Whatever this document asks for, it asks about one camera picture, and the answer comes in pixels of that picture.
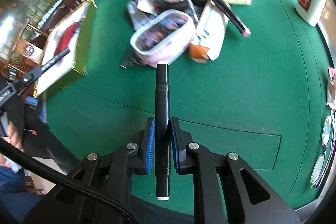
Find white toothpaste box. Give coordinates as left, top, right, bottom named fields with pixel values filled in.
left=195, top=1, right=228, bottom=61

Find black marker white caps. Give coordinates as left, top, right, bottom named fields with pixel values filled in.
left=154, top=61, right=171, bottom=201

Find snack packet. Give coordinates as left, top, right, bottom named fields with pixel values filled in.
left=326, top=67, right=336, bottom=111

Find black marker pink cap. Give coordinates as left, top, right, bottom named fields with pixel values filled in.
left=211, top=0, right=251, bottom=38

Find pink transparent pencil case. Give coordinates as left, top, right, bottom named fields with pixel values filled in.
left=130, top=10, right=196, bottom=68

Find white gold-rimmed tray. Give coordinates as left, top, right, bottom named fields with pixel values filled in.
left=34, top=0, right=97, bottom=99

